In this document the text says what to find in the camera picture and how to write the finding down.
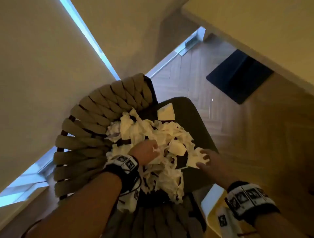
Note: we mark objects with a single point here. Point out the person's left hand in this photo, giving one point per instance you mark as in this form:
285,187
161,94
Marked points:
144,152

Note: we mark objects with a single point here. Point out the person's right hand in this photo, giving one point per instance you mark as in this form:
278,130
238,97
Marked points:
217,169

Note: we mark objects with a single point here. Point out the pile of white paper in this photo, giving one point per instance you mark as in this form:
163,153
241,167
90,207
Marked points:
152,132

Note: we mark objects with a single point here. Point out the cream plastic waste bin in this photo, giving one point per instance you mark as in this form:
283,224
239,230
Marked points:
212,196

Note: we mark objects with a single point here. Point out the beige woven chair dark seat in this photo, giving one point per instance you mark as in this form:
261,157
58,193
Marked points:
196,117

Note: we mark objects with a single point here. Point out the person's right forearm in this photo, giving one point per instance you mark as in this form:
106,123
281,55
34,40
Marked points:
277,228

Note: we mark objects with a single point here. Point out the person's left forearm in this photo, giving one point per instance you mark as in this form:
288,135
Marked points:
83,208

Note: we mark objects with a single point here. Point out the black left wristband with markers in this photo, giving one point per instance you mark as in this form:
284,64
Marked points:
122,169

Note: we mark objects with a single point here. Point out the black wristband with markers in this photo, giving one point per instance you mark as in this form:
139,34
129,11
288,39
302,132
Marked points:
247,198
122,169

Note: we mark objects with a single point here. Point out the black right wristband with markers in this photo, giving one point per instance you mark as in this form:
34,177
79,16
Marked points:
247,198

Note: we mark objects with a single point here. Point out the dark blue table base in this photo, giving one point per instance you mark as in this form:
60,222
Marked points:
235,76

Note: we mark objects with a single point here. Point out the cream window curtain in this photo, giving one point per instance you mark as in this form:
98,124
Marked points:
44,73
127,32

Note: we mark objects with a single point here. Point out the white table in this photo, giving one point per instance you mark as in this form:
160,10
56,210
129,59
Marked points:
257,29

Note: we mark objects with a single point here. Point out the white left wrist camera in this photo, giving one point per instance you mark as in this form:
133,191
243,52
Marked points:
128,199

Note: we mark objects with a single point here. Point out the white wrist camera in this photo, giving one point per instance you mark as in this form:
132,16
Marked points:
224,222
128,199

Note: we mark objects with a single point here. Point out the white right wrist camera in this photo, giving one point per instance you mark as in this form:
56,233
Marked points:
224,222

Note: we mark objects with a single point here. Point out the white window frame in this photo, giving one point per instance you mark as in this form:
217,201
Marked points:
29,179

